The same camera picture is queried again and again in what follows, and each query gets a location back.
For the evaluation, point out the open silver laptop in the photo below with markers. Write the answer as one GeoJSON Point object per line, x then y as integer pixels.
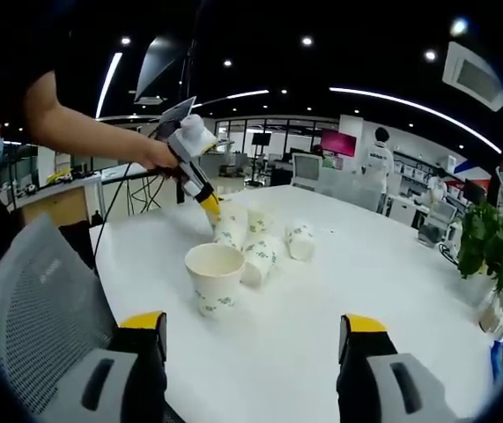
{"type": "Point", "coordinates": [178, 112]}

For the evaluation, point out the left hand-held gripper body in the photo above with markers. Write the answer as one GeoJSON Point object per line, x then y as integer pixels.
{"type": "Point", "coordinates": [191, 138]}

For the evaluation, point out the magenta monitor screen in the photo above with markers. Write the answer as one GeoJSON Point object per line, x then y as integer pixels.
{"type": "Point", "coordinates": [339, 143]}

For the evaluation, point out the white office chair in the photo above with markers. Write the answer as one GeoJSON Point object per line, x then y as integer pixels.
{"type": "Point", "coordinates": [306, 169]}
{"type": "Point", "coordinates": [442, 214]}

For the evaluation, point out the white table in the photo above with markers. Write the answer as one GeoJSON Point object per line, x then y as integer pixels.
{"type": "Point", "coordinates": [343, 299]}

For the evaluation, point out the curved ceiling light strip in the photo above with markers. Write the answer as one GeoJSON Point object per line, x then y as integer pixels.
{"type": "Point", "coordinates": [409, 105]}

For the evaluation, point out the grey mesh office chair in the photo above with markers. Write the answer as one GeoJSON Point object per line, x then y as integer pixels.
{"type": "Point", "coordinates": [44, 308]}

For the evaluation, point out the glass jar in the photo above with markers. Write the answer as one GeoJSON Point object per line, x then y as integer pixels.
{"type": "Point", "coordinates": [491, 315]}

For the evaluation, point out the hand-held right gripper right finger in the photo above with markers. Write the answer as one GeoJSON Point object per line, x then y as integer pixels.
{"type": "Point", "coordinates": [383, 388]}

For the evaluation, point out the ceiling air vent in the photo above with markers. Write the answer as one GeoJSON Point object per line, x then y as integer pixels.
{"type": "Point", "coordinates": [475, 77]}

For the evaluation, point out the black stand pole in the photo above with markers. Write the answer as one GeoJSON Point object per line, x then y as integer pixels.
{"type": "Point", "coordinates": [189, 66]}

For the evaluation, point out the person's left hand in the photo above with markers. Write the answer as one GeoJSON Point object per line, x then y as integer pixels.
{"type": "Point", "coordinates": [158, 158]}

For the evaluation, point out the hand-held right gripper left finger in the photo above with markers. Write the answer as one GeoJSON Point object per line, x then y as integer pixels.
{"type": "Point", "coordinates": [110, 383]}

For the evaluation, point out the black screen on stand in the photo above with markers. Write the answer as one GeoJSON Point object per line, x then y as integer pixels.
{"type": "Point", "coordinates": [262, 140]}

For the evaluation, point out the green potted plant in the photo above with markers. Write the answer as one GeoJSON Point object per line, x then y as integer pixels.
{"type": "Point", "coordinates": [493, 247]}

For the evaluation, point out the dark grey pouch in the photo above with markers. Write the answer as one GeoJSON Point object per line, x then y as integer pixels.
{"type": "Point", "coordinates": [429, 234]}

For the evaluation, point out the wooden panel desk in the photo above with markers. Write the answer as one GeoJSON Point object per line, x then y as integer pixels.
{"type": "Point", "coordinates": [57, 208]}

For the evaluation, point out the straight ceiling light strip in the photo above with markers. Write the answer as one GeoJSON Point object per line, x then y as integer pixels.
{"type": "Point", "coordinates": [108, 83]}

